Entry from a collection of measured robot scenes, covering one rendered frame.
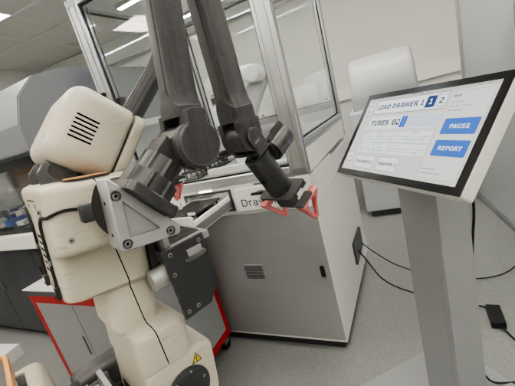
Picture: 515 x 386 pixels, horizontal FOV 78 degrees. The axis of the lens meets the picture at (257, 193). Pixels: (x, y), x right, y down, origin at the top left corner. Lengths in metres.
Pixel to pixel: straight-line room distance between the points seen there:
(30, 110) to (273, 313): 1.67
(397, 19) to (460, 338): 3.89
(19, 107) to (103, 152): 1.45
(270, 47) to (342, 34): 3.29
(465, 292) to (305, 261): 0.66
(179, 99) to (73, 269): 0.36
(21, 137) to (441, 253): 1.96
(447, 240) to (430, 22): 3.78
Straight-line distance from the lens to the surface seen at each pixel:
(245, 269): 1.73
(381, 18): 4.64
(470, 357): 1.44
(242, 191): 1.50
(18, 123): 2.06
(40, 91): 2.17
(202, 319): 1.79
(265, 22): 1.38
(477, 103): 0.95
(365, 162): 1.13
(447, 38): 4.71
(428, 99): 1.07
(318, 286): 1.63
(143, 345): 0.74
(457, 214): 1.14
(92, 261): 0.69
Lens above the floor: 1.27
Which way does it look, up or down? 15 degrees down
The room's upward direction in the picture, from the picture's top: 16 degrees counter-clockwise
